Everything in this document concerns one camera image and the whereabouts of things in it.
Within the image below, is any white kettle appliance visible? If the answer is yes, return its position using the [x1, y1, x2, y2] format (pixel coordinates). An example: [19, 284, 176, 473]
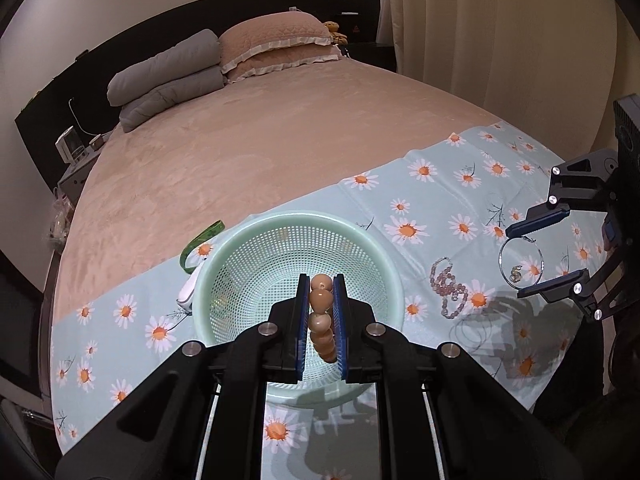
[54, 127, 86, 164]

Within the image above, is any black headboard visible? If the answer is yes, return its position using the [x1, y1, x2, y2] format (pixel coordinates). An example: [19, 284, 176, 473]
[14, 0, 384, 137]

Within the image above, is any green plastic mesh basket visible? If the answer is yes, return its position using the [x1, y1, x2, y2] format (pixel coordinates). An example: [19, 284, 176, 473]
[192, 211, 406, 402]

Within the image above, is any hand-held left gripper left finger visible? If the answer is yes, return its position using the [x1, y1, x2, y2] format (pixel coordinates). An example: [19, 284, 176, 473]
[55, 274, 311, 480]

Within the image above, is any grey folded quilt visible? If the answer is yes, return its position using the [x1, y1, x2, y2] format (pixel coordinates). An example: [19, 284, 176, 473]
[107, 28, 224, 107]
[118, 67, 226, 134]

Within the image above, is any beige frilled pillow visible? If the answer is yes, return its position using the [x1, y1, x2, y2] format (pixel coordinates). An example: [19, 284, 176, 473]
[217, 13, 334, 74]
[224, 42, 346, 84]

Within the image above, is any pink bead necklace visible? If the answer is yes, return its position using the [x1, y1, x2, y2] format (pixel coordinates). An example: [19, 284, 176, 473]
[429, 257, 471, 319]

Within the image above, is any cream curtain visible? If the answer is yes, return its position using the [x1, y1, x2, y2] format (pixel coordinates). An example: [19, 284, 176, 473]
[375, 0, 627, 162]

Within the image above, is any orange bead bracelet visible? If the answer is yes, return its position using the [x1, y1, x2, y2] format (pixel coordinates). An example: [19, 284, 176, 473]
[307, 273, 339, 365]

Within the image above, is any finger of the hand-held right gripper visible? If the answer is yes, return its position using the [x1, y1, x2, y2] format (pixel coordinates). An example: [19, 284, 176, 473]
[505, 149, 620, 239]
[517, 254, 632, 323]

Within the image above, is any daisy print blue cloth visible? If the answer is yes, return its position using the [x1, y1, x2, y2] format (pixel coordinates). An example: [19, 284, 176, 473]
[50, 122, 609, 480]

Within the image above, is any bed with beige bedspread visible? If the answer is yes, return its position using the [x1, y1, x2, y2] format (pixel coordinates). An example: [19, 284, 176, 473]
[42, 44, 507, 413]

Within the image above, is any black nightstand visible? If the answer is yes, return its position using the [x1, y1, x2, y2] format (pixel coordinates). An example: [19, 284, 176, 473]
[344, 10, 397, 70]

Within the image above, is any grey nightstand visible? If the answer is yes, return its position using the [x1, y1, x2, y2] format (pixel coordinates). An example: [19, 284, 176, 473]
[56, 132, 117, 196]

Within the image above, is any green wristband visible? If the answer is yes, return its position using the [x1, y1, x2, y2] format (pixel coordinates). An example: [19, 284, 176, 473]
[175, 219, 226, 311]

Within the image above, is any brown teddy bear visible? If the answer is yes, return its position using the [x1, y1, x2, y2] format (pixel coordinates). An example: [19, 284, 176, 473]
[322, 20, 349, 46]

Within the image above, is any silver bangle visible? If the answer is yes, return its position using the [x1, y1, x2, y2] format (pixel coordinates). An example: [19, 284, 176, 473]
[498, 233, 546, 291]

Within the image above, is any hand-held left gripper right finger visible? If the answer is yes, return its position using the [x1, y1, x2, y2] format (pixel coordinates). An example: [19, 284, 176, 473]
[332, 274, 587, 480]

